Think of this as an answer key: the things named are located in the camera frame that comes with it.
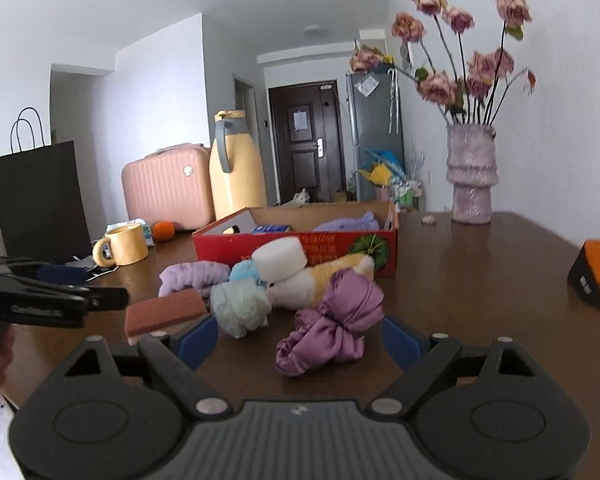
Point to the purple ribbed cloth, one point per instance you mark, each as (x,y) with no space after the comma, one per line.
(347,223)

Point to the dried flowers on refrigerator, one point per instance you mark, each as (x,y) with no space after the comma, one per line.
(367,59)

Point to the brown sponge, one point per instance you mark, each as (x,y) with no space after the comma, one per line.
(162,312)

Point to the pale green bath puff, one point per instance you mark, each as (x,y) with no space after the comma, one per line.
(240,307)

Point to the yellow thermos jug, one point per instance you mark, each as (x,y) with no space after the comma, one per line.
(240,180)

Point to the white round sponge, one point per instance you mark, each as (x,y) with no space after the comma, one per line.
(280,259)

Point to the light blue fluffy ball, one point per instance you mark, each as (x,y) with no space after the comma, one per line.
(242,271)

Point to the dark brown door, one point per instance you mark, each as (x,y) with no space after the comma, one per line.
(305,160)

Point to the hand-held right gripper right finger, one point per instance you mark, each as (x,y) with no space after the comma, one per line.
(400,342)

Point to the cluttered storage rack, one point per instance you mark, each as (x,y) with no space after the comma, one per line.
(407,192)

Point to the red cardboard box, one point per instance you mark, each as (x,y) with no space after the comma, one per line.
(290,247)

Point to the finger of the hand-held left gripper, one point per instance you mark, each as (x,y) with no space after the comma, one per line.
(60,274)
(107,298)

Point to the tissue packet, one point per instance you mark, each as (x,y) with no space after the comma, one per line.
(140,227)

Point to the blue plastic item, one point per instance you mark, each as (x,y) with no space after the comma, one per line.
(382,156)

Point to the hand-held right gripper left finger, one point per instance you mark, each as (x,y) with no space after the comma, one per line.
(200,341)

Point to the black paper bag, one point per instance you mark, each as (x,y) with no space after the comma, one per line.
(37,200)

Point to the small shell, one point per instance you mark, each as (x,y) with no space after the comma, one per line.
(429,220)

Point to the grey refrigerator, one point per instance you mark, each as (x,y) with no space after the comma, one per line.
(375,120)

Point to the orange fruit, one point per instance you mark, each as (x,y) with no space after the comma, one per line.
(163,231)

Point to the pink suitcase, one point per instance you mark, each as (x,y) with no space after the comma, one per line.
(167,190)

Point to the purple towel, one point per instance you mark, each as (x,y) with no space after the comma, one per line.
(190,277)

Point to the yellow and white plush toy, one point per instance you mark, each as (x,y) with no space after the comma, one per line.
(305,285)

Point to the white cat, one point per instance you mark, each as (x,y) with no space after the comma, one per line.
(299,199)

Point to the blue packet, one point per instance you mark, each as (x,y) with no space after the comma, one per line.
(270,229)

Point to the purple ceramic vase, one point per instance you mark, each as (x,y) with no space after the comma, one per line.
(471,175)

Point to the purple satin scrunchie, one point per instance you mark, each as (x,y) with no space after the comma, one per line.
(340,320)

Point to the orange and black box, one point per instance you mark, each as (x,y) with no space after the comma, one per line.
(597,270)

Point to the yellow watering can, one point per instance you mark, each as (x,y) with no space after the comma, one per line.
(377,175)

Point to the dried pink roses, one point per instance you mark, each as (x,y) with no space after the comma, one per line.
(442,85)

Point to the round ceiling lamp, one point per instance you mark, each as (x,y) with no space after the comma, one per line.
(315,30)

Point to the yellow mug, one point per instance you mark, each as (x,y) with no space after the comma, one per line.
(127,245)

